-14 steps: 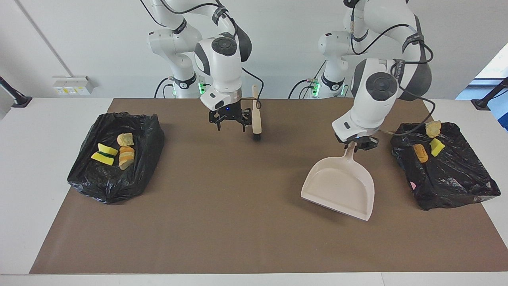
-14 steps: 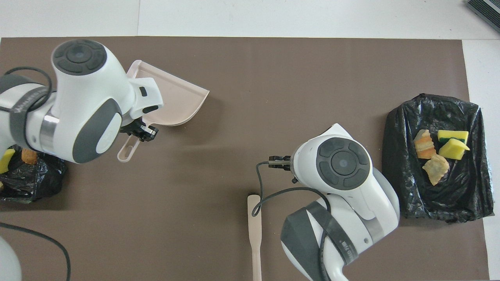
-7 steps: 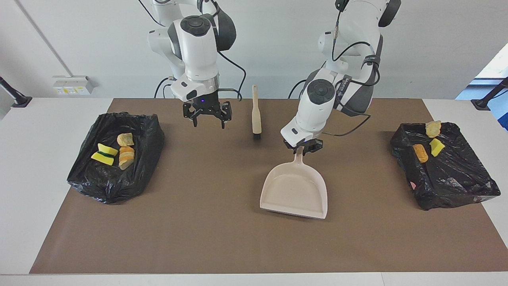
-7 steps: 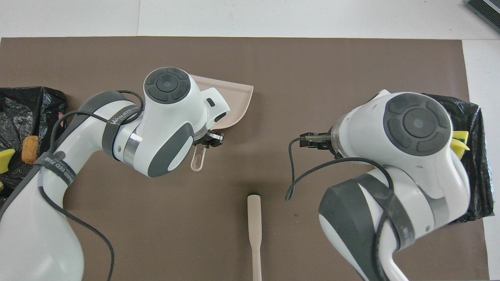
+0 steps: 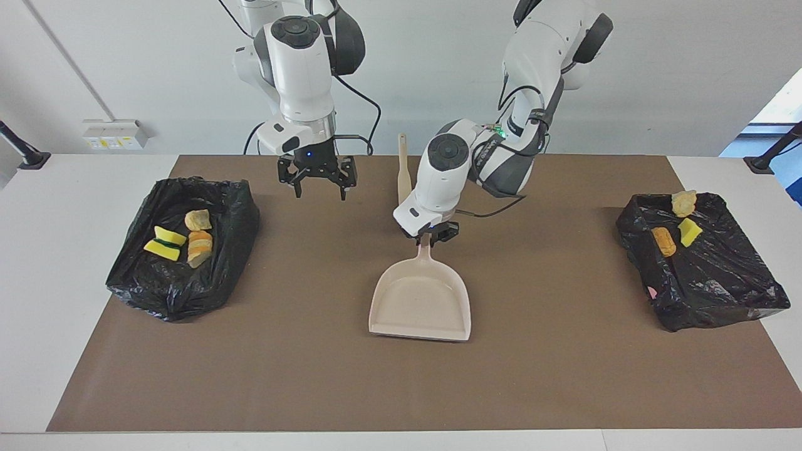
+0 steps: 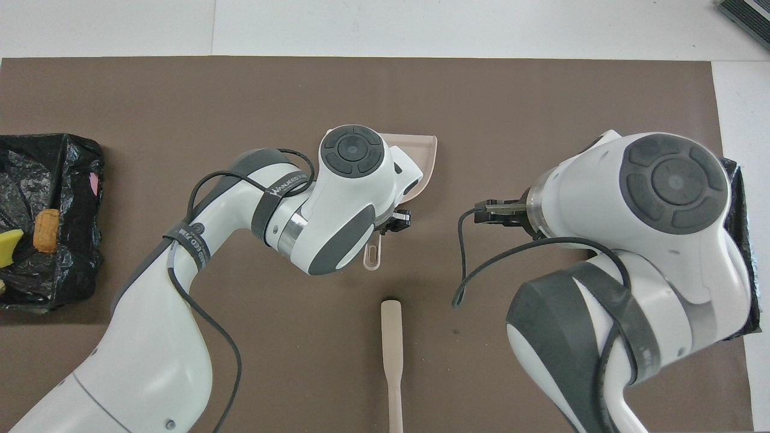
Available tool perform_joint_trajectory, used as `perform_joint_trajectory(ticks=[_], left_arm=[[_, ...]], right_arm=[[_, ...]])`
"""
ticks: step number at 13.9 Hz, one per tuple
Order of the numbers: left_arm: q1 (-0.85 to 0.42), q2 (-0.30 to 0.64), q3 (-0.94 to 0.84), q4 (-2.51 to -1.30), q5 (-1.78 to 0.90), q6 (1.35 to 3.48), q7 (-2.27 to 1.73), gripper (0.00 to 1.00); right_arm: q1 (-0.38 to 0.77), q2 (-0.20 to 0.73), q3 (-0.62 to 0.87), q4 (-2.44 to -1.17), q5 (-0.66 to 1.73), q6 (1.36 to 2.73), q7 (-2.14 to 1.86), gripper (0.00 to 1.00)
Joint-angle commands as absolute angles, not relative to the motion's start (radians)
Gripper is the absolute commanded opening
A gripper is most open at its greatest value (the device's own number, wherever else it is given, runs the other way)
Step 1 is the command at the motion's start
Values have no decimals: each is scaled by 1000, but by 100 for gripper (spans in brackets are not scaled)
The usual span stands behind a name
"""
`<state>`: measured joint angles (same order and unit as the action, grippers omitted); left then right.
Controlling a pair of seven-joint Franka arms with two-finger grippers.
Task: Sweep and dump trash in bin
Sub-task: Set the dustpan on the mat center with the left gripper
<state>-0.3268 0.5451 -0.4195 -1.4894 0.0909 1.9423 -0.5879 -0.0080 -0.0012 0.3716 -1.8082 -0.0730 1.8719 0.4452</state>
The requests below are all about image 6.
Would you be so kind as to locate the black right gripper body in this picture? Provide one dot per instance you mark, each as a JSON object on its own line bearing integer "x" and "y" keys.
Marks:
{"x": 529, "y": 224}

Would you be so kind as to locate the beige plastic dustpan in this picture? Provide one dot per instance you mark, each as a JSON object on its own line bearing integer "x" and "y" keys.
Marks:
{"x": 421, "y": 162}

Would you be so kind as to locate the beige hand brush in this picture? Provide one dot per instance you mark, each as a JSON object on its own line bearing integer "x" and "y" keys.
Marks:
{"x": 392, "y": 343}

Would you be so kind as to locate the brown croquette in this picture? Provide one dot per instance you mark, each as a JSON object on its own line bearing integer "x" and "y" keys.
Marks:
{"x": 46, "y": 231}

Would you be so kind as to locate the small yellow sponge piece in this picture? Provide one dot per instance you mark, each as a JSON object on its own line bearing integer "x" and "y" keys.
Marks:
{"x": 8, "y": 246}

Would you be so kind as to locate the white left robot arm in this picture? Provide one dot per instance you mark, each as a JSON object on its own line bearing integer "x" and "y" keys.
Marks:
{"x": 337, "y": 198}

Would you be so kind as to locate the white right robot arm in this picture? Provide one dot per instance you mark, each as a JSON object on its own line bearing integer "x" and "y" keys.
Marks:
{"x": 662, "y": 198}

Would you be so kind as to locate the black bag lined bin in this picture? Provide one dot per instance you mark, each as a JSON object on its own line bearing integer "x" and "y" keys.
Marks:
{"x": 743, "y": 252}

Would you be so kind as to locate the black bag bin pink spot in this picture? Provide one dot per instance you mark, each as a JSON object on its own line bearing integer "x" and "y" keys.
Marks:
{"x": 72, "y": 276}

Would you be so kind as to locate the brown table mat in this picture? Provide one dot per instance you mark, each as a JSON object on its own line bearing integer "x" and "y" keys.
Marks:
{"x": 180, "y": 102}

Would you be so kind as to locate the dark grey ribbed panel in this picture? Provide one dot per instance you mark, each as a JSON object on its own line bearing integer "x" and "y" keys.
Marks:
{"x": 746, "y": 18}

